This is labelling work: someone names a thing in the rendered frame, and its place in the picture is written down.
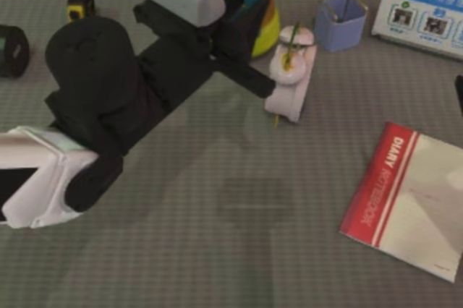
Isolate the blue white sign card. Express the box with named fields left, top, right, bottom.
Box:
left=370, top=0, right=463, bottom=62

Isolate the black object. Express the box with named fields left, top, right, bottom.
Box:
left=454, top=74, right=463, bottom=118

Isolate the yellow black tape measure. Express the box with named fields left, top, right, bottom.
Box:
left=66, top=0, right=97, bottom=22

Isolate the blue pen holder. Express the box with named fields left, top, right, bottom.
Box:
left=313, top=0, right=369, bottom=53

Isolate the red white diary notebook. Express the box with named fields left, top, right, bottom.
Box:
left=339, top=121, right=463, bottom=284

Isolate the black round timer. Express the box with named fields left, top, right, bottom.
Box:
left=0, top=25, right=30, bottom=79

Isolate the white pink plastic toy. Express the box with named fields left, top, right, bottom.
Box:
left=263, top=21, right=318, bottom=129

